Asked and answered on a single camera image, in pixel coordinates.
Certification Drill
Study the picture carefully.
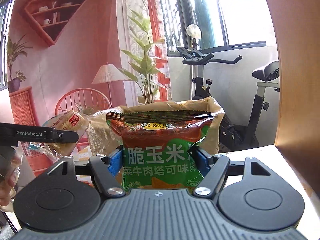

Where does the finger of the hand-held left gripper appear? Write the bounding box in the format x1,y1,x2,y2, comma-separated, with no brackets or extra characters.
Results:
51,127,79,143

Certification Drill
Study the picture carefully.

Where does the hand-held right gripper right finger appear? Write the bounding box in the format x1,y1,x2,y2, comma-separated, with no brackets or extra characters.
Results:
191,146,273,197

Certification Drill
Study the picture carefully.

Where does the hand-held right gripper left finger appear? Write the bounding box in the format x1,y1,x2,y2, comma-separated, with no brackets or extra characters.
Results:
47,147,126,197

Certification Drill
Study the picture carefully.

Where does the clear bread packet red label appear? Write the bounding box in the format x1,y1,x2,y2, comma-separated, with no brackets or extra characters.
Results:
41,109,91,161

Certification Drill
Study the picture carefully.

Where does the brown paper bag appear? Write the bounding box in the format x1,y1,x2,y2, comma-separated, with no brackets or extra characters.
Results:
87,96,225,157

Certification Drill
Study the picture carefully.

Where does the green snack bag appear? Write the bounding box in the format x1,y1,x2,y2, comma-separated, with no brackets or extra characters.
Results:
106,110,215,191

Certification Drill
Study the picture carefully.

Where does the person's left hand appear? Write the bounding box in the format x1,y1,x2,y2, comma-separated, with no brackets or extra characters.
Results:
0,152,23,207

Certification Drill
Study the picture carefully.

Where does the black exercise bike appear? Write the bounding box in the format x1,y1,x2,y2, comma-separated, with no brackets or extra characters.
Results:
176,46,281,151

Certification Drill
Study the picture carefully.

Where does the wooden board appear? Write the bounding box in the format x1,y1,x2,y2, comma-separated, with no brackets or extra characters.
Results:
258,0,320,182

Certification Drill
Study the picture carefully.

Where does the white round lamp on pole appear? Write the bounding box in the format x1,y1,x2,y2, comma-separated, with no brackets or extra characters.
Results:
186,24,202,48

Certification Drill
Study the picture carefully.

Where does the pink room wall poster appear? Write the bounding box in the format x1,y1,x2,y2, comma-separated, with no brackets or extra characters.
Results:
7,0,173,177

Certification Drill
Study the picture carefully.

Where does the window with dark frame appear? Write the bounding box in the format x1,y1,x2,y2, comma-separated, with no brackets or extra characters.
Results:
155,0,268,53

